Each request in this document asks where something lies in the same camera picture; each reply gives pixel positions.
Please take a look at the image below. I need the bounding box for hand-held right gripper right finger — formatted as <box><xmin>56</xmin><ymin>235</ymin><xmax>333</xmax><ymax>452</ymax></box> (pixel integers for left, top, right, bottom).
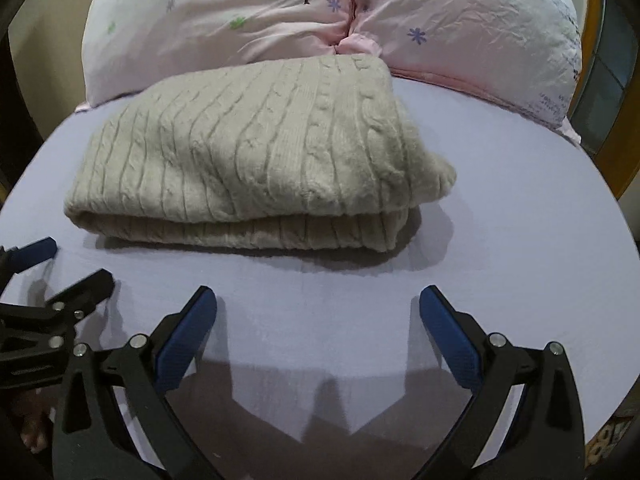
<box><xmin>418</xmin><ymin>284</ymin><xmax>587</xmax><ymax>480</ymax></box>

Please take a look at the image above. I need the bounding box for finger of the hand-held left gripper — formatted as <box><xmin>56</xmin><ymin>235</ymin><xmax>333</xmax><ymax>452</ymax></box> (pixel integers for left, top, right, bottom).
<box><xmin>0</xmin><ymin>268</ymin><xmax>117</xmax><ymax>364</ymax></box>
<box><xmin>0</xmin><ymin>237</ymin><xmax>58</xmax><ymax>282</ymax></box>

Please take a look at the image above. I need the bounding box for yellow wooden bed frame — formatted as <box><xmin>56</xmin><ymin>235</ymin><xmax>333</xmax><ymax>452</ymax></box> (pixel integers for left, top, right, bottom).
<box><xmin>569</xmin><ymin>0</ymin><xmax>640</xmax><ymax>202</ymax></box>

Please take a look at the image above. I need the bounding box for beige cable-knit sweater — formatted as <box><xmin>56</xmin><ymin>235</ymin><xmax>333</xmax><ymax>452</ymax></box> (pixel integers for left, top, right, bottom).
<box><xmin>63</xmin><ymin>53</ymin><xmax>458</xmax><ymax>253</ymax></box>

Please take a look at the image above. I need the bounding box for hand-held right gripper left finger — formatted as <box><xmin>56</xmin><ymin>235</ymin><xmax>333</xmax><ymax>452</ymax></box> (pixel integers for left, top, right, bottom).
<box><xmin>51</xmin><ymin>285</ymin><xmax>219</xmax><ymax>480</ymax></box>

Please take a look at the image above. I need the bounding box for patterned cloth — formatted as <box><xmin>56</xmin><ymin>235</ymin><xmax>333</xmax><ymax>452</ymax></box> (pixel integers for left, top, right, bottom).
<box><xmin>584</xmin><ymin>404</ymin><xmax>640</xmax><ymax>480</ymax></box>

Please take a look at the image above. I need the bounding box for pink floral pillow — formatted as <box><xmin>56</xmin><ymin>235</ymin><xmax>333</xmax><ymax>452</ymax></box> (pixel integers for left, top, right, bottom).
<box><xmin>338</xmin><ymin>0</ymin><xmax>585</xmax><ymax>142</ymax></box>
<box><xmin>81</xmin><ymin>0</ymin><xmax>363</xmax><ymax>107</ymax></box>

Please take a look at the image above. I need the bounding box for lavender bed sheet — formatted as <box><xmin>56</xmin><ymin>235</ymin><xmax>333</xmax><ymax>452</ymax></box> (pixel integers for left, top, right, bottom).
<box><xmin>0</xmin><ymin>76</ymin><xmax>640</xmax><ymax>480</ymax></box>

